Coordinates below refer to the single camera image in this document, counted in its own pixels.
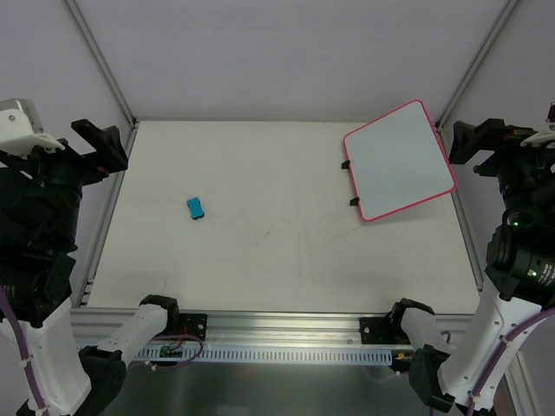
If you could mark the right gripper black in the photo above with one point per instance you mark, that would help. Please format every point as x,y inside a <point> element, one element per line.
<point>492,150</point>

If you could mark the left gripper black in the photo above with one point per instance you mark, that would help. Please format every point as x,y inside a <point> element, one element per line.
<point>81,160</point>

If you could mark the pink framed whiteboard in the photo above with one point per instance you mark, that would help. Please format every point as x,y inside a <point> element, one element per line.
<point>397,162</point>

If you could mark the blue whiteboard eraser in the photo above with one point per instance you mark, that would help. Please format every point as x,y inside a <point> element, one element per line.
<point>195,208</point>

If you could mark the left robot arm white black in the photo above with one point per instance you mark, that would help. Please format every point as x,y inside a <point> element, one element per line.
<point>36,264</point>

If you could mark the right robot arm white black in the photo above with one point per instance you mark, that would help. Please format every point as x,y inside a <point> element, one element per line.
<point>518,290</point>

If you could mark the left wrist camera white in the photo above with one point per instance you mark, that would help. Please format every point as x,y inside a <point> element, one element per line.
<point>21,130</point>

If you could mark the left aluminium corner post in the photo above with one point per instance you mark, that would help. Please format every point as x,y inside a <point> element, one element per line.
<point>78,18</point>

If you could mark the aluminium corner post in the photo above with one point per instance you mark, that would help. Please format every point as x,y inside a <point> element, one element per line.
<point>490,39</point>
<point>78,18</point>

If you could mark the right aluminium corner post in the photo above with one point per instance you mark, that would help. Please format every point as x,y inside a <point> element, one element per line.
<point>490,39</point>

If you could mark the aluminium mounting rail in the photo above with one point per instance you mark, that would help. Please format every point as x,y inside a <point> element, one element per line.
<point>243,329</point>

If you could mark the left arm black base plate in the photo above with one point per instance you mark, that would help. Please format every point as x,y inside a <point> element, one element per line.
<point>194,324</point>

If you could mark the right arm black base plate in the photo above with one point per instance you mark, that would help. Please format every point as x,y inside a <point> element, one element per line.
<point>381,331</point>

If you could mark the white slotted cable duct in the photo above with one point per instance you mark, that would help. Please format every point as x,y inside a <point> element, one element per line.
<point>277,355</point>

